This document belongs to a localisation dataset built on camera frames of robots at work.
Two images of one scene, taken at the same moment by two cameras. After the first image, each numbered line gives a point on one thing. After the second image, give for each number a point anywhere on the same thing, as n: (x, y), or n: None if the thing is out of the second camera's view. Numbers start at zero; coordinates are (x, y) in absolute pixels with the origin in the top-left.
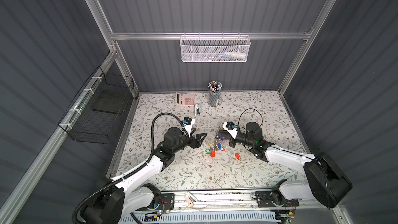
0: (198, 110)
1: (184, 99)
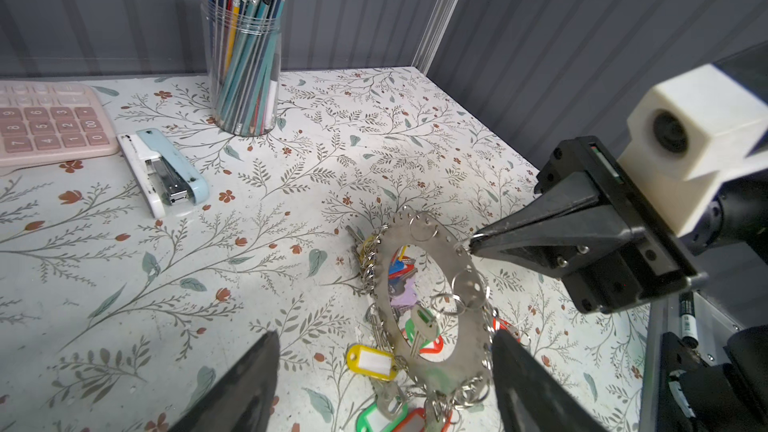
0: (162, 177)
1: (46, 122)
